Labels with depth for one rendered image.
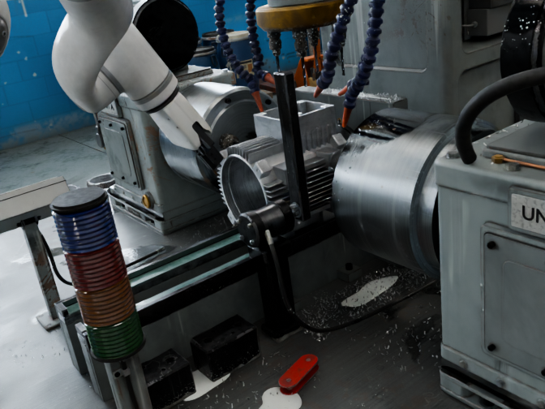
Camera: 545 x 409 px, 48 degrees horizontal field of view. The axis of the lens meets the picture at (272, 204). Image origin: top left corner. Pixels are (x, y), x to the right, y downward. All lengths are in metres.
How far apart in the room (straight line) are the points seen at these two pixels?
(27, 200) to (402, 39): 0.78
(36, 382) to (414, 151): 0.74
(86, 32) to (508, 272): 0.63
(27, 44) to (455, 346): 6.03
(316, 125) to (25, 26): 5.61
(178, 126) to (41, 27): 5.64
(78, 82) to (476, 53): 0.74
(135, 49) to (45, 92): 5.67
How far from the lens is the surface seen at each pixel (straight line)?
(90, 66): 0.94
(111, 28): 0.90
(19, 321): 1.39
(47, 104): 6.71
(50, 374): 1.19
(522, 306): 0.79
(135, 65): 1.04
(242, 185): 1.24
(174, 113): 1.07
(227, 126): 1.36
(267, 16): 1.14
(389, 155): 0.93
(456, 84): 1.25
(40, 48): 6.67
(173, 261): 1.18
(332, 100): 1.28
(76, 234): 0.67
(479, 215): 0.79
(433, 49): 1.24
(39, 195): 1.24
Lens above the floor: 1.43
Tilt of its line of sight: 22 degrees down
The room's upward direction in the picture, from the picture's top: 8 degrees counter-clockwise
